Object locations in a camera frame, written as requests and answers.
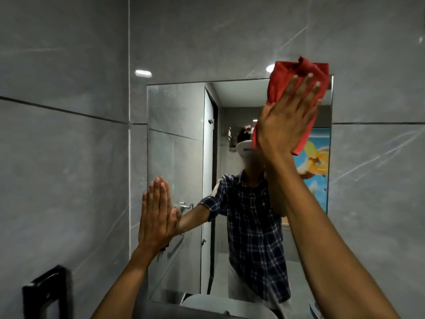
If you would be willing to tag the person's right hand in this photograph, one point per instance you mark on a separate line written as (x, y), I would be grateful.
(285, 126)

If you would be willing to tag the person's left hand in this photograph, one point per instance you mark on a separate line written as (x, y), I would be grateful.
(154, 229)

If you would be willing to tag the person's left thumb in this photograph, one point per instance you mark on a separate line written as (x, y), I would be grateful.
(175, 220)

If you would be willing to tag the person's right middle finger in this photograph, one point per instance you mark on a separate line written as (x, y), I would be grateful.
(303, 89)

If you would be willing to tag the person's right thumb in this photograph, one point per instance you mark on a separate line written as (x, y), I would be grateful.
(264, 119)

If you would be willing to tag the person's left little finger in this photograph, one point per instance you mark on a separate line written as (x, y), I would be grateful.
(145, 207)

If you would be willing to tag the person's right little finger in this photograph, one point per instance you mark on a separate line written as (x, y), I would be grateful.
(315, 111)

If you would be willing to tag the person's left middle finger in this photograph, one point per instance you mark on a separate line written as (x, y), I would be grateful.
(157, 197)

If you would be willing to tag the red cleaning cloth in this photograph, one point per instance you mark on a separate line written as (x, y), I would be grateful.
(285, 71)

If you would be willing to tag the person's right forearm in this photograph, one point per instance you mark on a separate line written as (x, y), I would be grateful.
(328, 249)

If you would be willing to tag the person's left forearm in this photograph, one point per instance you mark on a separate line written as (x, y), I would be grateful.
(123, 289)

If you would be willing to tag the white wash basin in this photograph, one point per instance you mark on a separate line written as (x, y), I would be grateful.
(212, 308)

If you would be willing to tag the rectangular wall mirror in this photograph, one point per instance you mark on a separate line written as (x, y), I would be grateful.
(179, 112)

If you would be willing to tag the black wall holder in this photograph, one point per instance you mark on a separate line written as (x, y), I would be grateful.
(43, 292)

